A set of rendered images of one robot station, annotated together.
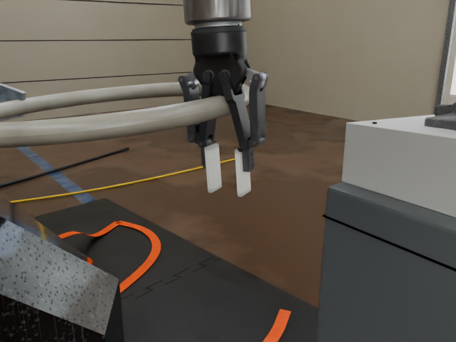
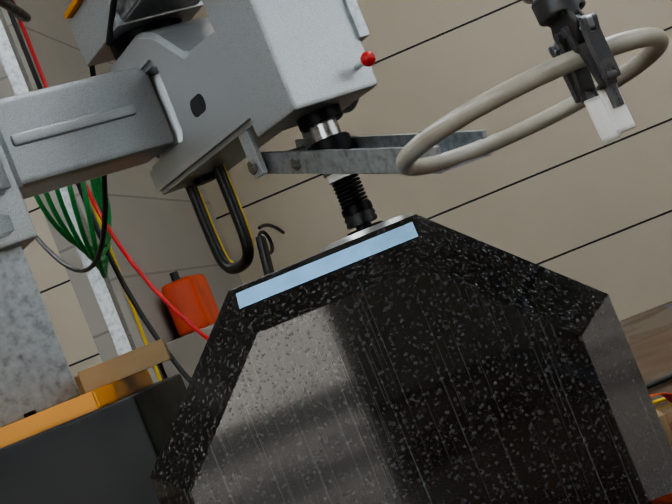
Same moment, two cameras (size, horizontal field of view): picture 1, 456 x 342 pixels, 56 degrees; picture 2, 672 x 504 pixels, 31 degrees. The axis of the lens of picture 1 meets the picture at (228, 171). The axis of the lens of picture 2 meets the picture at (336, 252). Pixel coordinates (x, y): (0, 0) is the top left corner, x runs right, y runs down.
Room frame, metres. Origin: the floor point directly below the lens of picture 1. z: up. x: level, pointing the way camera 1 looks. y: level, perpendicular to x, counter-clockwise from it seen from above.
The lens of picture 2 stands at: (-0.98, -0.95, 0.77)
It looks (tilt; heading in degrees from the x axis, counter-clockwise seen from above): 2 degrees up; 45
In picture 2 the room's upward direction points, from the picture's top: 22 degrees counter-clockwise
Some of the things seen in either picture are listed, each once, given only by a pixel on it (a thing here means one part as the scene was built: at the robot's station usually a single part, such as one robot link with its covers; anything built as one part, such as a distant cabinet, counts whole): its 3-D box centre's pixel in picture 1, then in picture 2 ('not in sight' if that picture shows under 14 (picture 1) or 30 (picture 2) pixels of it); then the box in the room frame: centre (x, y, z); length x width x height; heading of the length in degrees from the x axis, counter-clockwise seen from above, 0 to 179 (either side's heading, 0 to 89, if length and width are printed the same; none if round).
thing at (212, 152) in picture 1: (213, 167); (602, 118); (0.62, 0.02, 0.87); 0.03 x 0.01 x 0.07; 149
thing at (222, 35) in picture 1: (220, 61); (565, 20); (0.61, 0.01, 1.02); 0.08 x 0.07 x 0.09; 59
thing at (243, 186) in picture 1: (243, 170); (616, 108); (0.60, -0.02, 0.87); 0.03 x 0.01 x 0.07; 149
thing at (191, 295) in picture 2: not in sight; (194, 303); (2.65, 3.69, 1.00); 0.50 x 0.22 x 0.33; 37
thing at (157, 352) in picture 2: not in sight; (125, 365); (0.59, 1.37, 0.81); 0.20 x 0.10 x 0.05; 142
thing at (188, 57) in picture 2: not in sight; (225, 92); (1.03, 1.20, 1.33); 0.74 x 0.23 x 0.49; 74
